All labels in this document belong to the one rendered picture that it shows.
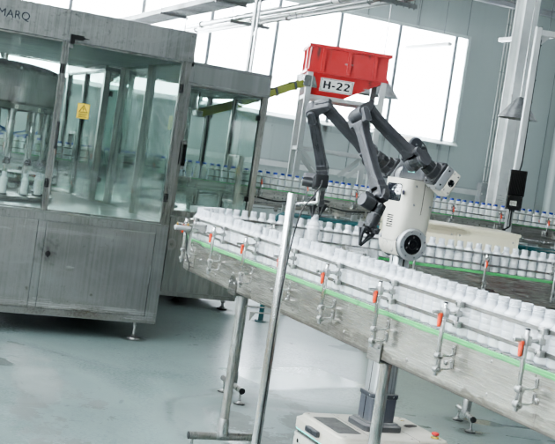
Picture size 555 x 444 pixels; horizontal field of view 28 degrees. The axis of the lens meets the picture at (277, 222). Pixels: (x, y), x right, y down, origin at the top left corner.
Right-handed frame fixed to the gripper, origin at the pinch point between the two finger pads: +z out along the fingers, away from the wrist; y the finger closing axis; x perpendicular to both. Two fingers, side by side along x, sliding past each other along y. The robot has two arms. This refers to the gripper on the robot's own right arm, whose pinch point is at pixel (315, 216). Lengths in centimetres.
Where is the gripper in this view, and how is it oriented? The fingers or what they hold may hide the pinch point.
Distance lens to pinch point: 573.9
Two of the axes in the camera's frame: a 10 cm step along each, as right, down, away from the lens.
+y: -8.9, -1.3, -4.4
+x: 4.2, 1.2, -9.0
